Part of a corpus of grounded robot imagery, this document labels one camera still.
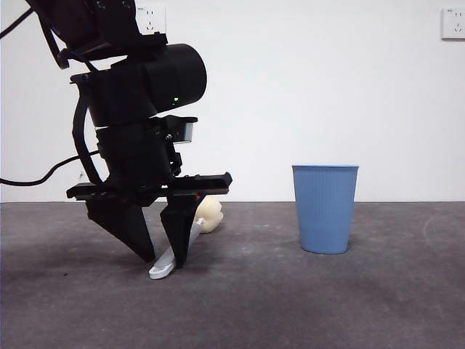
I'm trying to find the white wall socket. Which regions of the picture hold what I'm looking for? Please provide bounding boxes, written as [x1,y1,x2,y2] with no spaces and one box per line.
[440,7,465,41]
[136,6,167,36]

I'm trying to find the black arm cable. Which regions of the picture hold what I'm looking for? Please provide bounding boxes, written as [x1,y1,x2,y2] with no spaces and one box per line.
[0,7,36,39]
[71,96,106,185]
[0,149,101,187]

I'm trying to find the blue ribbed plastic cup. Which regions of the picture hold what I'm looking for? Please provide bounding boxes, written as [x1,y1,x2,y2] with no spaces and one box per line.
[291,164,360,254]

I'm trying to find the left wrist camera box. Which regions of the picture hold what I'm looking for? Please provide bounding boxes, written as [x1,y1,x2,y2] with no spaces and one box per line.
[167,115,199,145]

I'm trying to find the grey handled sponge cup brush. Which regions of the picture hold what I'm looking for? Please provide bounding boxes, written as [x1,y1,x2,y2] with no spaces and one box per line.
[147,196,224,281]

